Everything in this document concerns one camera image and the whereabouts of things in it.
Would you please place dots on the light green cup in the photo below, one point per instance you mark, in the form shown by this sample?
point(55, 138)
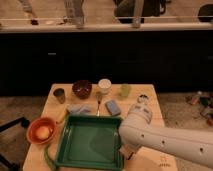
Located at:
point(125, 90)

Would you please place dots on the white cup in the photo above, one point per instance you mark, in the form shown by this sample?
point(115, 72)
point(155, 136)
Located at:
point(104, 85)

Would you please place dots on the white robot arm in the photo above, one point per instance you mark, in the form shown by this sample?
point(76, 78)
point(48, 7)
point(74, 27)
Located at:
point(137, 132)

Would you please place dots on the yellow round fruit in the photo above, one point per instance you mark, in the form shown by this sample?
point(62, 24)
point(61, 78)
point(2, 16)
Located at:
point(42, 132)

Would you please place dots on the dark metal cup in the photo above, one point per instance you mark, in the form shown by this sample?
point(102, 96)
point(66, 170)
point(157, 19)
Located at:
point(59, 94)

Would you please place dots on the dark red bowl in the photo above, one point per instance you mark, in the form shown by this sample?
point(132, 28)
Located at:
point(82, 89)

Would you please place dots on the black low cabinet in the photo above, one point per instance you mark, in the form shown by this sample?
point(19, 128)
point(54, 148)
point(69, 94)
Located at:
point(172, 61)

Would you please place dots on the small metallic round object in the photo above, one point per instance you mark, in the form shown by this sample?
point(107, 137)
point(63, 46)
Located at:
point(142, 98)

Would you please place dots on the green bean pod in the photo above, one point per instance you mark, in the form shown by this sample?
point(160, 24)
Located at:
point(48, 160)

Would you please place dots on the green plastic tray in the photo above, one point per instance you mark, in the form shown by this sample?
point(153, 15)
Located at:
point(90, 142)

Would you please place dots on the grey blue cloth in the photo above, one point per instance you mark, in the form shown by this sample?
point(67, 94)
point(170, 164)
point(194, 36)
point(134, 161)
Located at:
point(78, 109)

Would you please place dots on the yellow banana piece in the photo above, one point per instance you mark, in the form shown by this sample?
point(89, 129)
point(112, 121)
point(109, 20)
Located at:
point(61, 117)

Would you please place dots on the orange bowl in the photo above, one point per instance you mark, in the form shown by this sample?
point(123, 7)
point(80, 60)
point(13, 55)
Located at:
point(43, 121)

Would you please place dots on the small brush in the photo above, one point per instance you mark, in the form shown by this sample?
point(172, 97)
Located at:
point(99, 100)

